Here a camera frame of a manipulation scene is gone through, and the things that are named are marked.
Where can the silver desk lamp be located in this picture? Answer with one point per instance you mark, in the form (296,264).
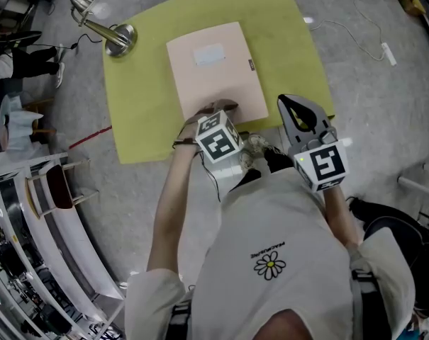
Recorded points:
(120,39)

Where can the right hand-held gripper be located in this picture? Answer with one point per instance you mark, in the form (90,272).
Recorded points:
(322,165)

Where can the person's black trousers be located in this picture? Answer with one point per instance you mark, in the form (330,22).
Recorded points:
(278,159)

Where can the person's right forearm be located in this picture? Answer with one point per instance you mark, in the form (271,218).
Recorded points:
(340,218)

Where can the person's left forearm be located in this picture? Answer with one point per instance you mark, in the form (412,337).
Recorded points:
(171,207)

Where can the white metal tube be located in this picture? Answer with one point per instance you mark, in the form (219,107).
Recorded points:
(418,186)

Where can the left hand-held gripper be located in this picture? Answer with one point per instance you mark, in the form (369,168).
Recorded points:
(217,138)

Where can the white power strip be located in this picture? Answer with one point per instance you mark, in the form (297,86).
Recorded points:
(389,53)

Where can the yellow box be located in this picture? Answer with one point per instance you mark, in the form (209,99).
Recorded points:
(411,2)

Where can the beige folder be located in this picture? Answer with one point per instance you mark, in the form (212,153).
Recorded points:
(214,83)

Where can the person's beige sneaker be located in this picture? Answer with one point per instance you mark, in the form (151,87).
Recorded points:
(258,143)
(247,159)

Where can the person's left hand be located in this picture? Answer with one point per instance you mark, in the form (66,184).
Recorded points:
(191,129)

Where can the round table with white cloth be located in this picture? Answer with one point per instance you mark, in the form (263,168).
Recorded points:
(17,122)

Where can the wooden chair with brown seat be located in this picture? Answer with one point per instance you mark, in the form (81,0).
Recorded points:
(58,186)

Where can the yellow-green table cover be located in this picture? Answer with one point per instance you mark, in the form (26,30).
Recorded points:
(146,119)

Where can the person's white t-shirt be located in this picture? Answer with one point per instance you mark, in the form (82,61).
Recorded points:
(271,225)

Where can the black chair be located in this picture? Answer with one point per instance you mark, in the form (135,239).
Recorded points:
(402,232)

